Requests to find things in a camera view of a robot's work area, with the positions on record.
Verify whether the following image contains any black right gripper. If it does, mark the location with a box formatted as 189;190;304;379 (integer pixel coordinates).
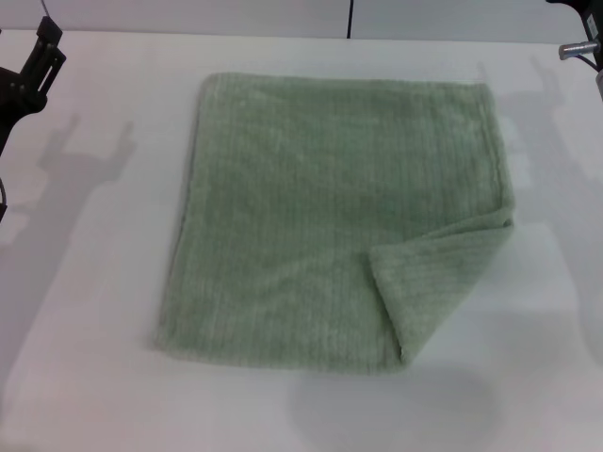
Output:
546;0;603;40

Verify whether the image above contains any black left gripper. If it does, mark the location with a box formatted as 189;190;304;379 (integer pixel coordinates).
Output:
0;16;67;159

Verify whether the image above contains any green ribbed terry towel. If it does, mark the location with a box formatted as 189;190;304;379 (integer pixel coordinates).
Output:
149;71;517;368

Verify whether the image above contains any silver arm cable plug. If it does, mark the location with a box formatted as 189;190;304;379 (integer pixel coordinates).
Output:
558;40;600;60

